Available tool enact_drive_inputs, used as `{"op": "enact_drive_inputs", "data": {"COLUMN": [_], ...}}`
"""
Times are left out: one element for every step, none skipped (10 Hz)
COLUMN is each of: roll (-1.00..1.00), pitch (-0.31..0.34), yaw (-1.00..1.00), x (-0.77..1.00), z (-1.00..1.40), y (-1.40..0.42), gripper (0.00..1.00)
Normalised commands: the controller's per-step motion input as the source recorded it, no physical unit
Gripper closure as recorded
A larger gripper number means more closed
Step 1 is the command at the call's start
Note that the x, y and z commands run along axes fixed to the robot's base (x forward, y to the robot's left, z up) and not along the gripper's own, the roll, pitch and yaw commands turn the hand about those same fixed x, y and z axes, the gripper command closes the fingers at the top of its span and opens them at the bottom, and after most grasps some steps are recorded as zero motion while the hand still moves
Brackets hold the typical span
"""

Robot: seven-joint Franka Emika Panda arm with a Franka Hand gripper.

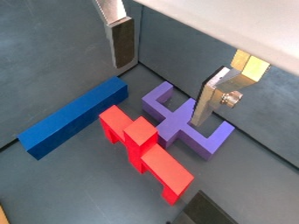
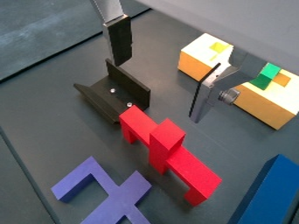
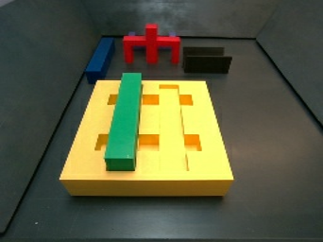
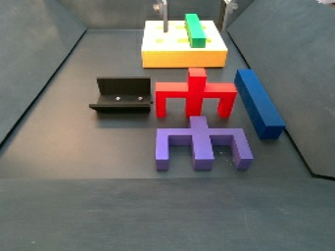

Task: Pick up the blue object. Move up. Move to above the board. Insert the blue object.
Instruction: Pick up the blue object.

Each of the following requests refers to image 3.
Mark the blue long block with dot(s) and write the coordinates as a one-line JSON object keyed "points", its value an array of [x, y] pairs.
{"points": [[99, 63]]}

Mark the yellow slotted board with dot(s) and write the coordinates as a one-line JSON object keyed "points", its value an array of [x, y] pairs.
{"points": [[180, 159]]}

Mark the green long block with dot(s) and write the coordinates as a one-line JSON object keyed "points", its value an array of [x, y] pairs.
{"points": [[120, 149]]}

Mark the red cross-shaped block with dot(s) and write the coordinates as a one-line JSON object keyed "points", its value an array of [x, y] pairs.
{"points": [[152, 42]]}

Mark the purple cross-shaped block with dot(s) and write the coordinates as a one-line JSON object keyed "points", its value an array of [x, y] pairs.
{"points": [[131, 33]]}

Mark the black angle bracket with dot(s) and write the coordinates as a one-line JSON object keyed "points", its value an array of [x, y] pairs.
{"points": [[206, 60]]}

